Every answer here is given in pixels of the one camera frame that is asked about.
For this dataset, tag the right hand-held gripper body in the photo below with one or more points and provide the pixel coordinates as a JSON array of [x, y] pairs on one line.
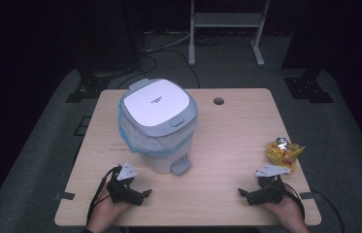
[[270, 189]]

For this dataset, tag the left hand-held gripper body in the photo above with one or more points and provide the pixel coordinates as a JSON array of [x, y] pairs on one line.
[[120, 191]]

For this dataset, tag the yellow snack wrapper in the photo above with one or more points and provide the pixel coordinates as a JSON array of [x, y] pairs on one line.
[[283, 152]]

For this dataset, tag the blue-white plastic bin liner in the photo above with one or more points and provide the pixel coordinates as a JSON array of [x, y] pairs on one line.
[[143, 137]]

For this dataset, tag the white pedal trash can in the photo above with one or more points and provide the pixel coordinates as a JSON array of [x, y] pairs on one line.
[[156, 103]]

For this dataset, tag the person's left hand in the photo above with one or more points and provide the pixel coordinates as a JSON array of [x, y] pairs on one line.
[[105, 213]]

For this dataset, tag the person's right hand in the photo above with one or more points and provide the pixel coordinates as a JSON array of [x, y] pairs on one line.
[[287, 213]]

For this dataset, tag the grey tape strip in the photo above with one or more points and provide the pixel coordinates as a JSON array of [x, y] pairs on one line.
[[64, 196], [309, 195]]

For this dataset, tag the dark floor socket plate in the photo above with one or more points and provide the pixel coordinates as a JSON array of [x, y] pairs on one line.
[[82, 126]]

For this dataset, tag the black stand base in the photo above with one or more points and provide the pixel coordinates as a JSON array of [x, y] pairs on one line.
[[91, 85], [308, 87]]

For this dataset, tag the white metal stand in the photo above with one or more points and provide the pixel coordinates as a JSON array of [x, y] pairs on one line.
[[227, 19]]

